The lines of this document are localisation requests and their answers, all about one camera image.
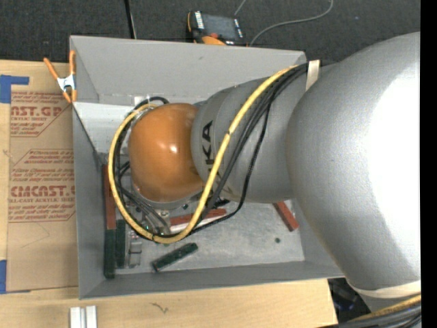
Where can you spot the grey metal bin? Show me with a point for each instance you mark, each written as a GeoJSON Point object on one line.
{"type": "Point", "coordinates": [239, 248]}

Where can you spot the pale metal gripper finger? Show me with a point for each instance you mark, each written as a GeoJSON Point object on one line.
{"type": "Point", "coordinates": [129, 251]}
{"type": "Point", "coordinates": [137, 249]}

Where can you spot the dark green flat block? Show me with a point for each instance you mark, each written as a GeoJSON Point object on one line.
{"type": "Point", "coordinates": [109, 255]}
{"type": "Point", "coordinates": [120, 244]}
{"type": "Point", "coordinates": [174, 257]}

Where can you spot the brown cardboard board red print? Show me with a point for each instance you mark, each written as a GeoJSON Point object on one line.
{"type": "Point", "coordinates": [41, 244]}

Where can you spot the red-brown flat block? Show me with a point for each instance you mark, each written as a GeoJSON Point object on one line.
{"type": "Point", "coordinates": [109, 214]}
{"type": "Point", "coordinates": [179, 220]}
{"type": "Point", "coordinates": [287, 217]}

